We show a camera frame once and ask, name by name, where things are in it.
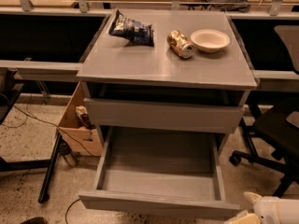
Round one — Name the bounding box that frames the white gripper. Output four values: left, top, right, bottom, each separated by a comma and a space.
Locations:
223, 191, 280, 224

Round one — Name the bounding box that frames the grey drawer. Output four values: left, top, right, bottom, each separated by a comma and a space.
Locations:
79, 127, 240, 219
84, 98, 244, 133

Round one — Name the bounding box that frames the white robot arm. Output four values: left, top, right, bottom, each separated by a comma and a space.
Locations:
223, 191, 299, 224

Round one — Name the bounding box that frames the grey drawer cabinet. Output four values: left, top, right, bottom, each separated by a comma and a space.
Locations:
78, 9, 257, 147

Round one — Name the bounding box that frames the black office chair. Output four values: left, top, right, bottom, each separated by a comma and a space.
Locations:
229, 20, 299, 197

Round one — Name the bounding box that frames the white paper bowl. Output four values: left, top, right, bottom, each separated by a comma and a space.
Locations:
191, 29, 231, 53

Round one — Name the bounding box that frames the cardboard box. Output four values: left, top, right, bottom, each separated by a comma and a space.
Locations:
58, 83, 102, 156

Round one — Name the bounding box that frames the gold soda can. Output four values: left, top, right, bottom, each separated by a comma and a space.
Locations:
167, 30, 194, 59

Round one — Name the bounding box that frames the crumpled snack wrapper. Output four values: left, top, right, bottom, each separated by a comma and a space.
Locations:
75, 105, 94, 130

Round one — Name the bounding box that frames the metal bottle on floor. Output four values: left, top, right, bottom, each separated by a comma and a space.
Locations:
59, 142, 78, 167

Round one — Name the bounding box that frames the grey metal railing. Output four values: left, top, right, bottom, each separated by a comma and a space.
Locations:
0, 0, 299, 17

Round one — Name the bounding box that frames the blue chip bag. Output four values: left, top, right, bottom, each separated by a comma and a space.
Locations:
108, 10, 154, 47

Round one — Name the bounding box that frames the black floor cable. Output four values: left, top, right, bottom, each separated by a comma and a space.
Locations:
0, 91, 94, 224

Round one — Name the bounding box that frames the black desk leg frame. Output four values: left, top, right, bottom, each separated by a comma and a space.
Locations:
0, 68, 64, 204

